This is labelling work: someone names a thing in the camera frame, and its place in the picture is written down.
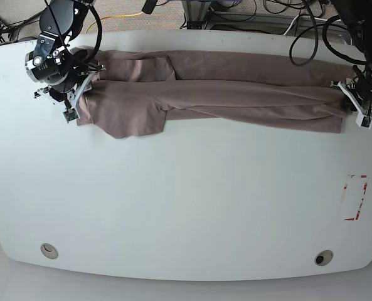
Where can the right table cable grommet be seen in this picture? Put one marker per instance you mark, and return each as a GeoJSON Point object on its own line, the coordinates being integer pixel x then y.
{"type": "Point", "coordinates": [323, 258]}

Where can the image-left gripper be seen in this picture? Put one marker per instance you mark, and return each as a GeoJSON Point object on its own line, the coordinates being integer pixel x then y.
{"type": "Point", "coordinates": [65, 75]}

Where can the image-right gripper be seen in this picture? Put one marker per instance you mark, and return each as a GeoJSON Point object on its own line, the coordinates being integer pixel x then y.
{"type": "Point", "coordinates": [363, 80]}

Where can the left table cable grommet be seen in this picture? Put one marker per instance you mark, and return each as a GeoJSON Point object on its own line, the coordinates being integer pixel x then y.
{"type": "Point", "coordinates": [49, 251]}

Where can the red tape rectangle marker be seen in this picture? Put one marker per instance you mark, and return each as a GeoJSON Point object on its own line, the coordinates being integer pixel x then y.
{"type": "Point", "coordinates": [353, 195]}

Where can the table cable grommet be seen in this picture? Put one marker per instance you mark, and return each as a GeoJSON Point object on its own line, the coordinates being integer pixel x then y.
{"type": "Point", "coordinates": [323, 258]}
{"type": "Point", "coordinates": [49, 251]}

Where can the mauve T-shirt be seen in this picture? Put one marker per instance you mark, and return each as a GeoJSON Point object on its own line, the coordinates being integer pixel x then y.
{"type": "Point", "coordinates": [137, 93]}

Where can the image-left white wrist camera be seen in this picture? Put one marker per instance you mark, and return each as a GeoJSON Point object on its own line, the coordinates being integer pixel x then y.
{"type": "Point", "coordinates": [69, 114]}

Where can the aluminium frame stand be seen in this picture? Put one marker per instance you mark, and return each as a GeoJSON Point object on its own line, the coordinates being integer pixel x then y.
{"type": "Point", "coordinates": [196, 14]}

